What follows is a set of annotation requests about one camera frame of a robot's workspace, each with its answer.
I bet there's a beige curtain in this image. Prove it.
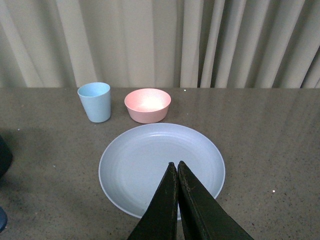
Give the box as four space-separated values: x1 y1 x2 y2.
0 0 320 89

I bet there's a light blue plate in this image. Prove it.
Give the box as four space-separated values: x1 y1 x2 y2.
98 123 226 219

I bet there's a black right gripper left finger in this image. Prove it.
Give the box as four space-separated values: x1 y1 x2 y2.
128 162 178 240

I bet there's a light blue plastic cup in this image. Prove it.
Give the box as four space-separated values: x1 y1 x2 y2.
77 82 111 123

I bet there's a dark blue saucepan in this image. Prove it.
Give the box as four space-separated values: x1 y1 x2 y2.
0 136 13 232

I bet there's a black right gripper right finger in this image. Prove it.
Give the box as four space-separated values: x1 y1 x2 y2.
177 161 252 240

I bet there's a pink bowl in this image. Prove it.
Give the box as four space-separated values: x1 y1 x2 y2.
124 88 172 124

